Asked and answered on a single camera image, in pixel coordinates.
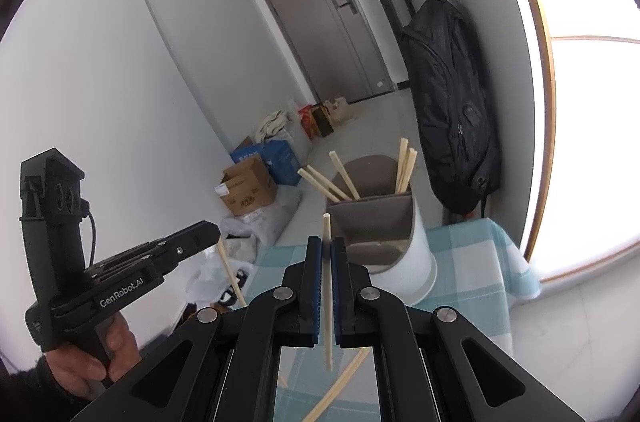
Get wooden chopstick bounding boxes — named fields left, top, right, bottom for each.
left=398, top=148, right=418, bottom=194
left=329, top=150, right=360, bottom=200
left=217, top=236, right=247, bottom=307
left=306, top=164, right=352, bottom=201
left=303, top=347, right=371, bottom=422
left=297, top=169, right=341, bottom=203
left=395, top=137, right=409, bottom=194
left=322, top=213, right=333, bottom=372

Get person's left hand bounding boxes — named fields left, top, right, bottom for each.
left=44, top=314, right=141, bottom=399

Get white plastic bag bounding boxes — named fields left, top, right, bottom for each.
left=186, top=236, right=258, bottom=309

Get black and white sneakers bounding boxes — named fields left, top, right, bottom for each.
left=218, top=266, right=254, bottom=309

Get teal checkered tablecloth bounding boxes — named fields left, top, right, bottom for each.
left=240, top=217, right=542, bottom=422

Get grey plastic parcel bag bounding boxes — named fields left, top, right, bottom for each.
left=220, top=185, right=302, bottom=246

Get brown cardboard box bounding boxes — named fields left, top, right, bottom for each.
left=215, top=155, right=277, bottom=216

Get white utensil holder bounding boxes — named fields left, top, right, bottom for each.
left=326, top=155, right=437, bottom=306

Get blue cardboard box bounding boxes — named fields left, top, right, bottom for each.
left=230, top=139, right=302, bottom=186

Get cream cloth bundle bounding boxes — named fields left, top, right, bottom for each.
left=254, top=109, right=291, bottom=143

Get red and black bag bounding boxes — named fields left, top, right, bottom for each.
left=297, top=104, right=334, bottom=139

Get beige tote bag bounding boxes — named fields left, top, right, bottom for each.
left=323, top=96, right=355, bottom=127

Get black backpack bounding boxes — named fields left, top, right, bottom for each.
left=401, top=0, right=501, bottom=215

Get grey door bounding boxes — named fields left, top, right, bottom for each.
left=267, top=0, right=394, bottom=104

